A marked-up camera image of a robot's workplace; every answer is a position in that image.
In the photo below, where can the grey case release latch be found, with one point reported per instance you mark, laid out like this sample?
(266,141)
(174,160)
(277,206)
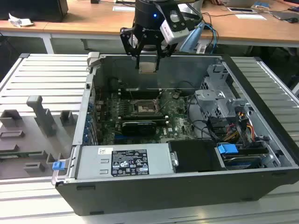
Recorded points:
(93,59)

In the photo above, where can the black graphics card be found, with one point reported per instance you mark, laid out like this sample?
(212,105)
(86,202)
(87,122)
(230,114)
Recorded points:
(139,128)

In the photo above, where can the hard disk drive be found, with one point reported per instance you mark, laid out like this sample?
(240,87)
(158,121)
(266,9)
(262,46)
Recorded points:
(243,161)

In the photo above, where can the grey plastic parts rack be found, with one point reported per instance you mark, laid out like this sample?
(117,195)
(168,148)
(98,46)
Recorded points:
(35,140)

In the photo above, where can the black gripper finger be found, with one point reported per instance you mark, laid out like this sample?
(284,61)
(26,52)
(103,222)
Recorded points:
(167,51)
(127,42)

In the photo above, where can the pale blue teach pendant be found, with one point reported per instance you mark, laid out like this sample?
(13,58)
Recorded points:
(192,37)

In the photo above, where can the black open PC case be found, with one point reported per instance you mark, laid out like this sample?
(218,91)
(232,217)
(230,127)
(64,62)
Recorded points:
(163,198)

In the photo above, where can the black RAM slot bank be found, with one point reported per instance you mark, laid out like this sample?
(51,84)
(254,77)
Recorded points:
(161,117)
(140,93)

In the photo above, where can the black box on desk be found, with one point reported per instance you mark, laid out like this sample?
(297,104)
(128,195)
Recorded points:
(32,10)

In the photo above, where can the wooden desk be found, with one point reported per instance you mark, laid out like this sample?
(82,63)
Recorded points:
(93,21)

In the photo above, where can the white framed tablet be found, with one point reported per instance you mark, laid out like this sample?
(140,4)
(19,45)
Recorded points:
(240,9)

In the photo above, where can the grey laptop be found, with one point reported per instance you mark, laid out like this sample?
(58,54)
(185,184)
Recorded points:
(283,15)

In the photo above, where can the white paper sheet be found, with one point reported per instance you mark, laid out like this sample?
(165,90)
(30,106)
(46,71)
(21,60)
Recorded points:
(251,16)

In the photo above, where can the green motherboard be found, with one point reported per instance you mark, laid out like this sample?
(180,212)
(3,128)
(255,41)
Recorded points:
(177,126)

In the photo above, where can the silver power supply with label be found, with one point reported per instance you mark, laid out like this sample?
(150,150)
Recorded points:
(93,161)

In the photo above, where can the blue disk carrier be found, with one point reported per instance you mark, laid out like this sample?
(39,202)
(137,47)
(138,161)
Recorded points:
(227,149)

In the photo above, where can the blue case latch clip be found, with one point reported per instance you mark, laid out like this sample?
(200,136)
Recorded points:
(58,165)

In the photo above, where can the white desk label plate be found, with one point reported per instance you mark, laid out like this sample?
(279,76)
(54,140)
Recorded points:
(123,8)

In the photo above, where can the silver square CPU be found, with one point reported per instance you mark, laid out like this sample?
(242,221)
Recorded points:
(147,67)

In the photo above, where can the crumpled white paper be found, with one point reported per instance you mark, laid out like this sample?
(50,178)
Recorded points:
(18,21)

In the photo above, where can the black CPU socket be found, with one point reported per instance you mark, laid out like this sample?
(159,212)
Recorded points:
(144,108)

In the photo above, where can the silver metal drive cage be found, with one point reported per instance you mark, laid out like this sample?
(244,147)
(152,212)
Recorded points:
(217,100)

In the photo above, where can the black computer mouse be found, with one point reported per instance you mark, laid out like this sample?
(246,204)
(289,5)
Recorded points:
(292,20)

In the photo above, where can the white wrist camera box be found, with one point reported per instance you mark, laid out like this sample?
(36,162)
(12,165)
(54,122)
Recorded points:
(174,32)

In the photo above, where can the green RAM stick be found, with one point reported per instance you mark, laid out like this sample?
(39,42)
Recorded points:
(16,154)

